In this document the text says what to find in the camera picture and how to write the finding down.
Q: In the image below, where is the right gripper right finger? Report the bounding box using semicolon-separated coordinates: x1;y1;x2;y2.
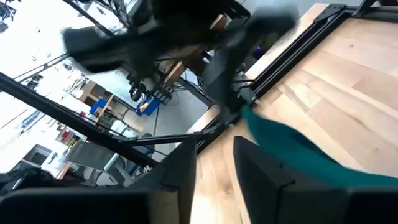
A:
233;136;351;224

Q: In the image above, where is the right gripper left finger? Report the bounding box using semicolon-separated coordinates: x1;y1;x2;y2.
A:
129;136;197;224

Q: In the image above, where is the teal microfiber towel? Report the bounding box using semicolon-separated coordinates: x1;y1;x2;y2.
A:
241;104;398;189

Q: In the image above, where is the wooden shelf unit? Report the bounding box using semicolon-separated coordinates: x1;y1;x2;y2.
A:
77;80;116;119

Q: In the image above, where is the blue box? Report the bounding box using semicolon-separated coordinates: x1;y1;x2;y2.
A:
89;98;108;116

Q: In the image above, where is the blue plastic bin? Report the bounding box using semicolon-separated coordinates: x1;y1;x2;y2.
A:
136;96;161;117

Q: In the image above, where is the black diagonal frame strut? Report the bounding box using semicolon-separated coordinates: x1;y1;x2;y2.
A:
0;72;159;169

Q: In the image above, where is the black aluminium table frame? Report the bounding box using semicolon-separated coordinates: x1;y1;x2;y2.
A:
175;0;398;155

